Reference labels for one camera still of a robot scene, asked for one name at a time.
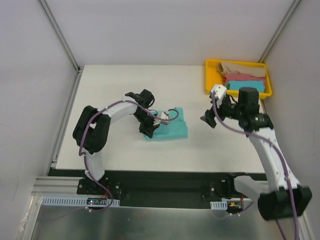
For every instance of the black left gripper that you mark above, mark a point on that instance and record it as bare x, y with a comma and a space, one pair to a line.
148, 127

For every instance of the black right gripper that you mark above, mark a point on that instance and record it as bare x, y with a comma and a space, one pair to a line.
214, 115

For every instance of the teal green t shirt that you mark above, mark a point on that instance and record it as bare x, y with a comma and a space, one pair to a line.
175, 130

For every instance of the yellow plastic bin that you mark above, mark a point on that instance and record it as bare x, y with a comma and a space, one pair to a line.
212, 76

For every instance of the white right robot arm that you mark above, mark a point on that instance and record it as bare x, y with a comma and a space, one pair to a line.
284, 197

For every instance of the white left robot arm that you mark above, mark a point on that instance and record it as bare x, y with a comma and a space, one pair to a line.
92, 128

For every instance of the blue rolled t shirt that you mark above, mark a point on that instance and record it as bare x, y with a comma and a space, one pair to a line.
236, 85

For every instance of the pink rolled t shirt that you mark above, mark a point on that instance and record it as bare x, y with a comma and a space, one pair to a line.
241, 77

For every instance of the beige rolled t shirt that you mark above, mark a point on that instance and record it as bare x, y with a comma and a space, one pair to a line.
233, 68

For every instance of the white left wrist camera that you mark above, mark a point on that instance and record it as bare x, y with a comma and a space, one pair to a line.
161, 119

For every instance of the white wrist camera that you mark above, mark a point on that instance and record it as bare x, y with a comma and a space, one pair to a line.
217, 94
161, 119

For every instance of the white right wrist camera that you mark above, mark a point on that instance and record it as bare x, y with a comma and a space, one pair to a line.
217, 94

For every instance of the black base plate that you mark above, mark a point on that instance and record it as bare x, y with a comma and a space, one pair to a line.
164, 189

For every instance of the right white cable duct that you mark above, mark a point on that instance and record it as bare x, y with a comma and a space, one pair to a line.
219, 205

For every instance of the white cable duct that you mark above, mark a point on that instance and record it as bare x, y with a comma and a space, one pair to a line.
65, 201
219, 205

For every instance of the left aluminium corner post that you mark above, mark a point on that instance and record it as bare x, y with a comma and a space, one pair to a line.
59, 34

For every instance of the aluminium corner post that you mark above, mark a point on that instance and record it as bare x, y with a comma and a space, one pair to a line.
59, 34
295, 4

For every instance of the aluminium rail frame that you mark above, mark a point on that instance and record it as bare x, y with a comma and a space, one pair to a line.
57, 182

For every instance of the left white cable duct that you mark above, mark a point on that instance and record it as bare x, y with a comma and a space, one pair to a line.
65, 201

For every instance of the right aluminium corner post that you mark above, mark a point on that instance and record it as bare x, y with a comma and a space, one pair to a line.
295, 4

